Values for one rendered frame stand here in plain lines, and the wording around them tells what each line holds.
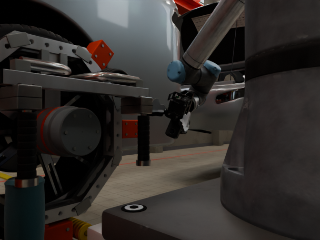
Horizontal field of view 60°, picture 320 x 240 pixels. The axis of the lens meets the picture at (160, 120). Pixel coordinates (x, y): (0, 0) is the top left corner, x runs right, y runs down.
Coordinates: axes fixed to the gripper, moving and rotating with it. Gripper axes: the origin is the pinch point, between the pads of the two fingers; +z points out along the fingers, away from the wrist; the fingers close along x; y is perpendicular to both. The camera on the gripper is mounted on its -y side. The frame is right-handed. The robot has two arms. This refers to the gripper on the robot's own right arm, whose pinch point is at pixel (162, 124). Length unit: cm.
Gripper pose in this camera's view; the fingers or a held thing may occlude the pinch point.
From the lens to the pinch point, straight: 86.3
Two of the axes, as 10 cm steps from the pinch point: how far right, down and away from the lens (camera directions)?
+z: -4.3, 2.7, -8.6
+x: 8.7, 3.9, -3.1
